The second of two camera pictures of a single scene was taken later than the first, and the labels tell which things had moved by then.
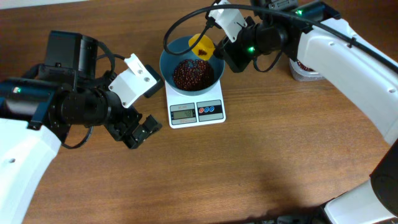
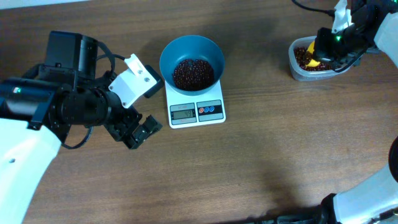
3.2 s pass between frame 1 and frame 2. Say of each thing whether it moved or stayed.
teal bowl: stayed
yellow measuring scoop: moved
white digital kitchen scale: stayed
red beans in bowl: stayed
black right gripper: moved
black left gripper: stayed
